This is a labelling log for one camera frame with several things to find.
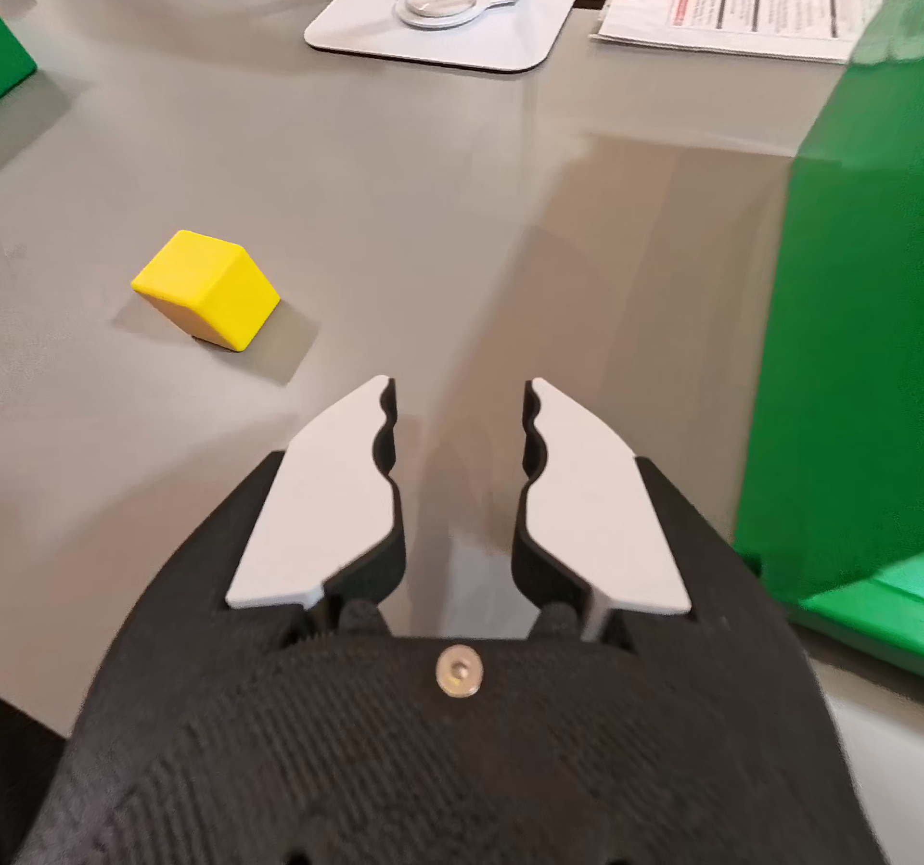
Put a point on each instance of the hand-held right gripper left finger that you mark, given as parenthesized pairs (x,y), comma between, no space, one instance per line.
(325,511)

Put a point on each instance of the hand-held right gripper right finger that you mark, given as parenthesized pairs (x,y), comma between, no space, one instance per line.
(599,518)

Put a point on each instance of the yellow cube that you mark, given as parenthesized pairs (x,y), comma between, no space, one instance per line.
(209,288)

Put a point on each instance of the green plastic bin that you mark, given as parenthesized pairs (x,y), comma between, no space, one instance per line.
(14,60)
(830,374)

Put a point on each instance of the grey desk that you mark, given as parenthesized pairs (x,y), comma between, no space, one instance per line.
(433,194)

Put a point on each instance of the white board stand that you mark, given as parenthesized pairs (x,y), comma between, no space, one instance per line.
(505,21)

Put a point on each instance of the laminated paper sheet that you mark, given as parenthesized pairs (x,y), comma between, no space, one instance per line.
(650,6)

